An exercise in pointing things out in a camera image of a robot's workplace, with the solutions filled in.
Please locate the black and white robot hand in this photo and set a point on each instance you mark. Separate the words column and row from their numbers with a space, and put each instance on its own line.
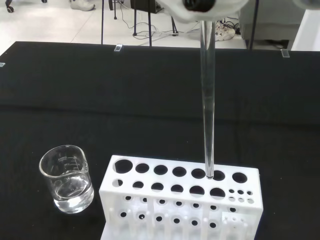
column 180, row 10

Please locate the white test tube rack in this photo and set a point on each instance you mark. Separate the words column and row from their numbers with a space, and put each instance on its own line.
column 180, row 200

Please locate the clear glass beaker with water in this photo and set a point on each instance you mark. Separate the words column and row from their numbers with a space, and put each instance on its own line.
column 67, row 185

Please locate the black tripod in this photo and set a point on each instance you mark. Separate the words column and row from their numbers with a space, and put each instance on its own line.
column 149, row 22

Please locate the person's foot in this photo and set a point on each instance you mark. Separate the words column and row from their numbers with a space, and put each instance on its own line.
column 225, row 31
column 82, row 4

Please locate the clear cloth clip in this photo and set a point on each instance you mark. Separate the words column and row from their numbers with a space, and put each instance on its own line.
column 285, row 53
column 118, row 47
column 1, row 64

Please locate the black stand leg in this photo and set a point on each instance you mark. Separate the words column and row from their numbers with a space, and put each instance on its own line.
column 102, row 22

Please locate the grey box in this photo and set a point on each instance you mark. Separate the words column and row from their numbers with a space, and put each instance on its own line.
column 270, row 25

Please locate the black bench cloth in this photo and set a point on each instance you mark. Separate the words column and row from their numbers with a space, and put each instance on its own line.
column 125, row 100

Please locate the white cabinet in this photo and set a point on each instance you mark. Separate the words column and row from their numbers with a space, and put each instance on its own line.
column 307, row 30

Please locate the black chair caster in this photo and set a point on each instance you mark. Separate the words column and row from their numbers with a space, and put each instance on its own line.
column 10, row 9

